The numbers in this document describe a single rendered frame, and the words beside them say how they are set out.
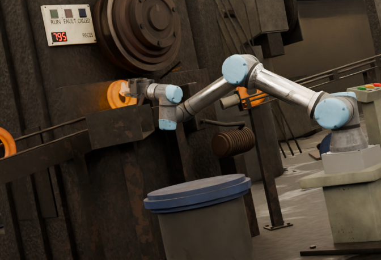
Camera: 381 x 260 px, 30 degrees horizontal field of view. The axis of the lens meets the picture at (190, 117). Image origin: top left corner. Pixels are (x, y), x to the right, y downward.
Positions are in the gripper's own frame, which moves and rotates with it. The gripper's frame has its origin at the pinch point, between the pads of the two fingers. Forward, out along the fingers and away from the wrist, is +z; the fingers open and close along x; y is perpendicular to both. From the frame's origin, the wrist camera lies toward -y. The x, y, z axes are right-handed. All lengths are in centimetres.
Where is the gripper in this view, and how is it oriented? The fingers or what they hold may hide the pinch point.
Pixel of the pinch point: (121, 92)
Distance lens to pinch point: 325.9
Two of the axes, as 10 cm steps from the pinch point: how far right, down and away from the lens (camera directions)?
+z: -7.4, -1.0, 6.6
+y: -0.2, -9.8, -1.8
